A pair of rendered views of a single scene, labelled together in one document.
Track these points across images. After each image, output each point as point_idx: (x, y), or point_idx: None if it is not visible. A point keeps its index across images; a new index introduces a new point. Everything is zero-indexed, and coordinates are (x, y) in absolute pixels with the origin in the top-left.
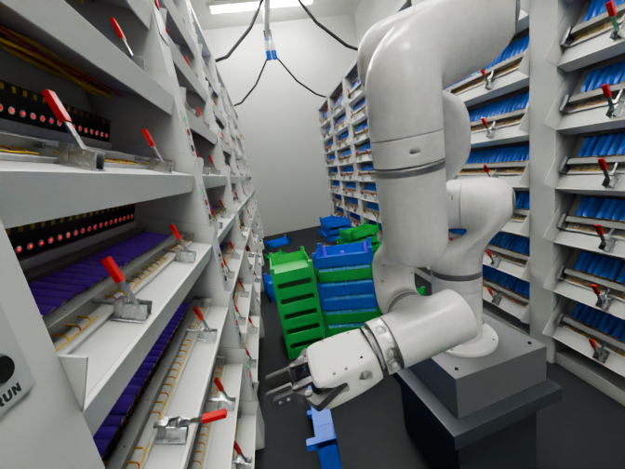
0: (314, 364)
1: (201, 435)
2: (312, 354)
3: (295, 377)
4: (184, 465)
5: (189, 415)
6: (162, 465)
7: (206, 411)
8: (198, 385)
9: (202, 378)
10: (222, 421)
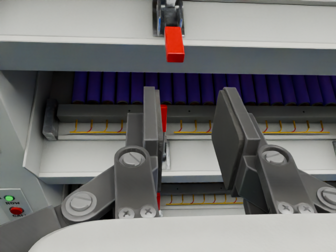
0: (206, 238)
1: (279, 123)
2: (314, 235)
3: (239, 185)
4: (119, 45)
5: (211, 32)
6: (116, 17)
7: (321, 123)
8: (286, 34)
9: (308, 37)
10: (314, 152)
